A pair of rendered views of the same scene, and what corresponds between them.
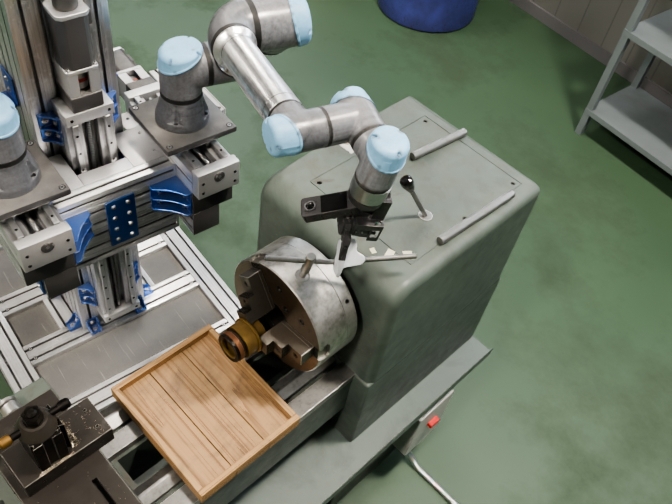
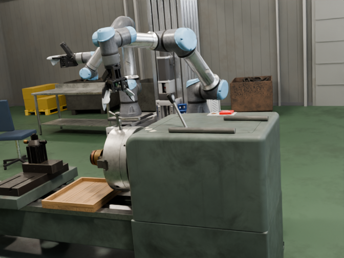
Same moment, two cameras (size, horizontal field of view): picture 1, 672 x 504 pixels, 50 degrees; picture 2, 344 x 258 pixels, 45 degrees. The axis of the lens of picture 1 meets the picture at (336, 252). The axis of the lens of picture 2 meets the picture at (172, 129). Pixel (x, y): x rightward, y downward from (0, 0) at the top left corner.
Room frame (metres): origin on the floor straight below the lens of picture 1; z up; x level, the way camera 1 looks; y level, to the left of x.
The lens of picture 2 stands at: (0.75, -1.86, 1.63)
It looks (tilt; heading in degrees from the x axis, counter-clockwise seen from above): 12 degrees down; 75
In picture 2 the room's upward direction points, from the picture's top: 5 degrees counter-clockwise
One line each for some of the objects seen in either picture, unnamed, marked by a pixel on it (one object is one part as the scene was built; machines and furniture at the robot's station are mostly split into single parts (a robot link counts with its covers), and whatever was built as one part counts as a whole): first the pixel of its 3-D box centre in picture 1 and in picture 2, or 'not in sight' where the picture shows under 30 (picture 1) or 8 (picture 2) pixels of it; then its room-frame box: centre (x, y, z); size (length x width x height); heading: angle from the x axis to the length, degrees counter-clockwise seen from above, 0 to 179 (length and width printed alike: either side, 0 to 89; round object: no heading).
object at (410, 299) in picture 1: (392, 232); (208, 164); (1.37, -0.14, 1.06); 0.59 x 0.48 x 0.39; 143
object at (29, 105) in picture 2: not in sight; (48, 98); (0.53, 9.89, 0.35); 1.20 x 0.85 x 0.71; 47
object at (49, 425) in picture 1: (35, 423); (35, 142); (0.60, 0.52, 1.13); 0.08 x 0.08 x 0.03
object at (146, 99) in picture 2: not in sight; (151, 95); (2.91, 7.70, 0.38); 1.09 x 0.90 x 0.75; 47
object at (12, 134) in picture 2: not in sight; (14, 132); (0.08, 4.50, 0.50); 0.59 x 0.56 x 1.01; 43
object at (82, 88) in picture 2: not in sight; (81, 109); (1.17, 6.26, 0.47); 1.82 x 0.69 x 0.94; 137
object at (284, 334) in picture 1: (292, 345); (105, 162); (0.93, 0.06, 1.09); 0.12 x 0.11 x 0.05; 53
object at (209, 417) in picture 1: (205, 406); (87, 193); (0.83, 0.24, 0.88); 0.36 x 0.30 x 0.04; 53
